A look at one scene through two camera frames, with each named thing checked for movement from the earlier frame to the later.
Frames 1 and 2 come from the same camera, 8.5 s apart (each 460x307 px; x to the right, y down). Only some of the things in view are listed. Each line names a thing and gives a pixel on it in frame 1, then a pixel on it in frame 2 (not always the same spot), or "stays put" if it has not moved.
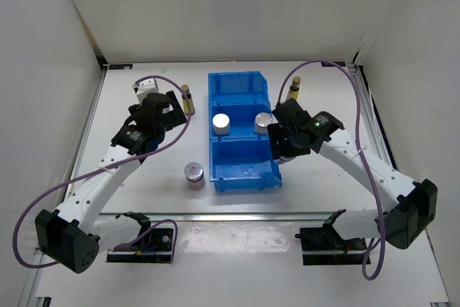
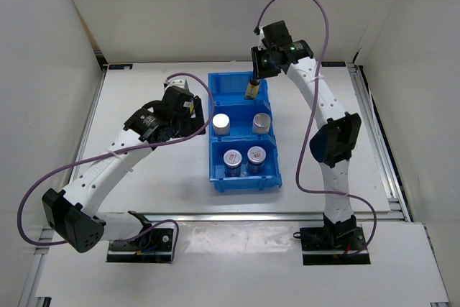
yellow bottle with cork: (295, 88) -> (251, 90)
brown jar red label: (195, 175) -> (232, 160)
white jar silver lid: (221, 124) stays put
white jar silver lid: (261, 120) stays put
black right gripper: (276, 132) -> (256, 54)
